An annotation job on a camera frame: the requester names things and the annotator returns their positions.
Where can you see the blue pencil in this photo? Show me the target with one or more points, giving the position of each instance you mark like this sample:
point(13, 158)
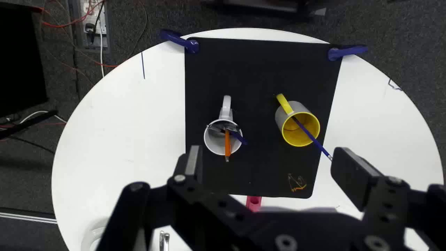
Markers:
point(313, 138)

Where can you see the orange pencil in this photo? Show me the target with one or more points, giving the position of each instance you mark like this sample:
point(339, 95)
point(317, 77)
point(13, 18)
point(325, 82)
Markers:
point(228, 145)

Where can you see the grey mug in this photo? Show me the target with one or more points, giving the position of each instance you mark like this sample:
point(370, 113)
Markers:
point(214, 133)

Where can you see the white power strip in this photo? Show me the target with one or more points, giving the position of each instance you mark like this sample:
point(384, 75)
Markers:
point(94, 24)

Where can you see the yellow mug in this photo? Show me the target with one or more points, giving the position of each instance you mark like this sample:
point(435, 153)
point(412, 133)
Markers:
point(297, 126)

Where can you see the pink ruler block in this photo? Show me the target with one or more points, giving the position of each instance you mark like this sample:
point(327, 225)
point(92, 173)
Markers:
point(254, 204)

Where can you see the blue clamp left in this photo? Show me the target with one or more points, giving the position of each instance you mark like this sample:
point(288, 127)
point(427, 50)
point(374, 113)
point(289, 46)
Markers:
point(191, 46)

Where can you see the black rectangular mat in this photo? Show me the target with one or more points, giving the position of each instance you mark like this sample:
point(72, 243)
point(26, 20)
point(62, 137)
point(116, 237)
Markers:
point(253, 74)

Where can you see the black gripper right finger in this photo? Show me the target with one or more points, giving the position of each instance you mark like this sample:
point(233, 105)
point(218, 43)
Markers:
point(355, 176)

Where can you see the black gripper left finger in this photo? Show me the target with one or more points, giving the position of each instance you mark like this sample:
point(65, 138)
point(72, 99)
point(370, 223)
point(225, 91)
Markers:
point(190, 163)

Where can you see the dark blue pen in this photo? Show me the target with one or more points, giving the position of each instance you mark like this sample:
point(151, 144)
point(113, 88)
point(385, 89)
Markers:
point(237, 134)

